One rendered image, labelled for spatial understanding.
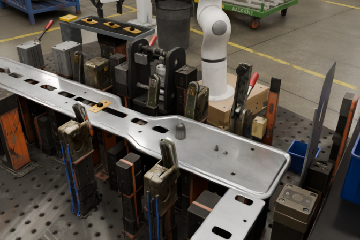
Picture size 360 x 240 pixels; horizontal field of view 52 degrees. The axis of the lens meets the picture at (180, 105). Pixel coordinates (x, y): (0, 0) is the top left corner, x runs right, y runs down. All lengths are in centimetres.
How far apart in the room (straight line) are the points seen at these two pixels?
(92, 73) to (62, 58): 16
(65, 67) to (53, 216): 60
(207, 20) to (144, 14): 385
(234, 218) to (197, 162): 22
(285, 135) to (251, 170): 73
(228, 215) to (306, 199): 18
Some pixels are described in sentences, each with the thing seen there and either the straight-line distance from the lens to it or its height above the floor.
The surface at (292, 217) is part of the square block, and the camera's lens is 90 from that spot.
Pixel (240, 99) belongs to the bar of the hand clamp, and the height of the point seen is 110.
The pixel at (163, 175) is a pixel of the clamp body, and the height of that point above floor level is 104.
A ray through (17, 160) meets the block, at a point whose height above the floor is 75.
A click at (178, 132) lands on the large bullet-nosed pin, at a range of 113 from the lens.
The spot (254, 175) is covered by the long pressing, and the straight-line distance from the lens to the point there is 103.
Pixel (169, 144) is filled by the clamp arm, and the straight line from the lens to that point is 93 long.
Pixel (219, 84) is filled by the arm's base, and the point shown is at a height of 87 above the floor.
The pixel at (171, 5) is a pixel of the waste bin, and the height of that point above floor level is 57.
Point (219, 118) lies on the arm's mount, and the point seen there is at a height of 76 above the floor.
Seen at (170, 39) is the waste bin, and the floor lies 16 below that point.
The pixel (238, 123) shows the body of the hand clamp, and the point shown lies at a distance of 119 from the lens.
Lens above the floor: 166
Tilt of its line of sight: 30 degrees down
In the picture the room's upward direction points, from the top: straight up
